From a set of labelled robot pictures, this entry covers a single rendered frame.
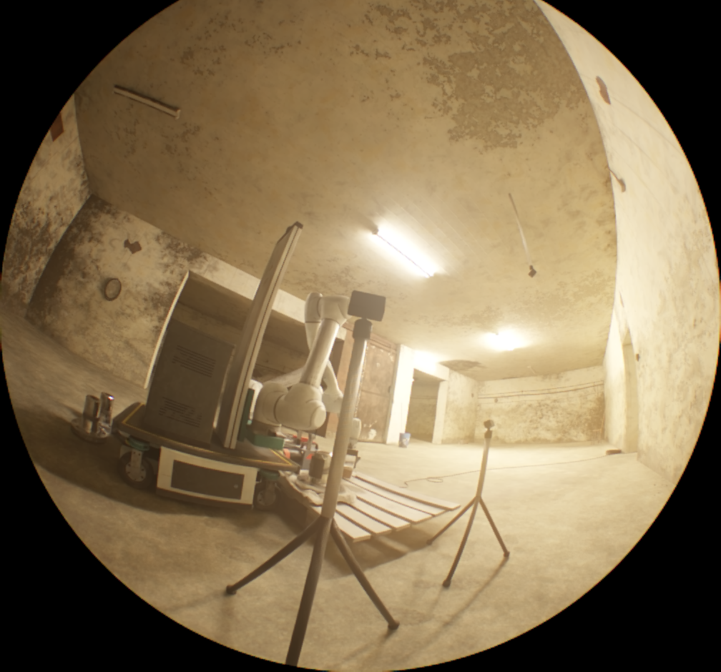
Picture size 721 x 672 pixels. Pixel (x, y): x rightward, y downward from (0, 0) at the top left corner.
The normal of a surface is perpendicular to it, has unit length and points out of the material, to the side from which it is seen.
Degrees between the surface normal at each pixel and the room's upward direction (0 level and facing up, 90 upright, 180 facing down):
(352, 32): 180
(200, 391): 90
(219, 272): 90
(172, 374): 90
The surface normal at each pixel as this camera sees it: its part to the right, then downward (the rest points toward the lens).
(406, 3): -0.17, 0.90
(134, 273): 0.64, -0.22
